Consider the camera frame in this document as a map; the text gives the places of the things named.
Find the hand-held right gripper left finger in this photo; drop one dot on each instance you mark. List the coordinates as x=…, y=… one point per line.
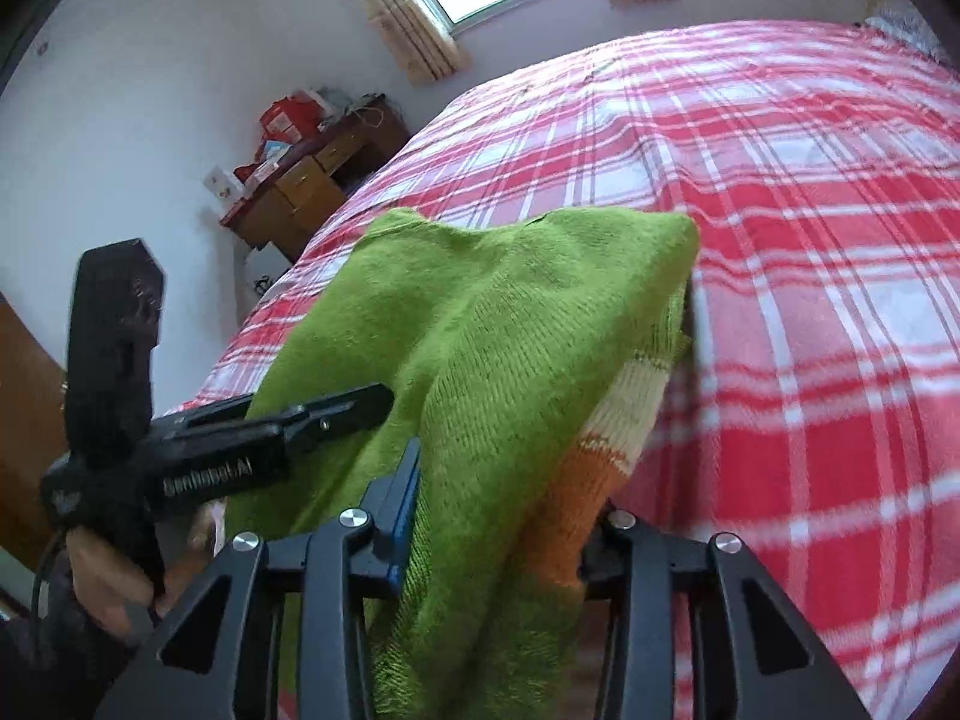
x=403, y=510

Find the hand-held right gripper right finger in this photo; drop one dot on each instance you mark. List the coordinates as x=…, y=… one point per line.
x=626, y=562

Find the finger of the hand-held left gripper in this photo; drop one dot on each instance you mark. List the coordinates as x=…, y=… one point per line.
x=217, y=409
x=337, y=411

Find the green striped knit sweater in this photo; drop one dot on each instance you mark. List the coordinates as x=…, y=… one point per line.
x=480, y=360

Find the person's left forearm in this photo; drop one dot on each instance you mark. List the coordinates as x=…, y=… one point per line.
x=52, y=667

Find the person's left hand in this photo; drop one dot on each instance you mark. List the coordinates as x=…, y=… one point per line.
x=105, y=577

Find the wooden door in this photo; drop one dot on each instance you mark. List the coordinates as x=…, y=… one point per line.
x=30, y=427

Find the white paper bag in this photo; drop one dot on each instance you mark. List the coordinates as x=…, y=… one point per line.
x=264, y=274

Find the wooden desk with drawers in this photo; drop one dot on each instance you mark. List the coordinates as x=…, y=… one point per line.
x=307, y=187

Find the pink box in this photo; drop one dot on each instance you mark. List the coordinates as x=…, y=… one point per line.
x=255, y=174

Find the red plastic bag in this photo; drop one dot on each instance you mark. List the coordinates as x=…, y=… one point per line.
x=289, y=118

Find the red plaid bed sheet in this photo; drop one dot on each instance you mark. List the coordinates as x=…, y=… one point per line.
x=810, y=277

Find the patterned pillow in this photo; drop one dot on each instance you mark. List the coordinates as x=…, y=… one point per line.
x=907, y=26

